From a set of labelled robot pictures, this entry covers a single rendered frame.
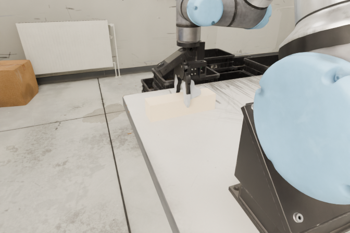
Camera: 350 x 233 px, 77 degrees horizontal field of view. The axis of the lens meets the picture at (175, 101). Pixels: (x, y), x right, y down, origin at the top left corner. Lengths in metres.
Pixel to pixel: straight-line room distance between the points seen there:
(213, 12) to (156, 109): 0.33
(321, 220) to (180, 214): 0.23
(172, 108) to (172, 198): 0.32
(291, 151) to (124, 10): 3.12
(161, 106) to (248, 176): 0.37
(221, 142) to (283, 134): 0.44
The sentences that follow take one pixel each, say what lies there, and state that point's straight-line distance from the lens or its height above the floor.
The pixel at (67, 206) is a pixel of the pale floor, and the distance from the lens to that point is 1.49.
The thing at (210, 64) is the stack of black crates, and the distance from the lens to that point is 1.93.
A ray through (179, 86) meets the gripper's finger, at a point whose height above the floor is 0.78.
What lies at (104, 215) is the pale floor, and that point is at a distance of 1.39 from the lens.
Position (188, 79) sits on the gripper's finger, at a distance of 0.68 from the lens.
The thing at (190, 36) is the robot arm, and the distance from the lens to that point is 0.66.
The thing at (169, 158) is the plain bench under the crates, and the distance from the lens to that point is 0.57.
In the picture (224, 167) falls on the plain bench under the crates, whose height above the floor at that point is 0.70.
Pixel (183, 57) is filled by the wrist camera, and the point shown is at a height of 0.90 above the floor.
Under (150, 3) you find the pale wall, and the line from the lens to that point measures 3.31.
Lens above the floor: 1.07
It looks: 26 degrees down
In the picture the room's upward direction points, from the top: straight up
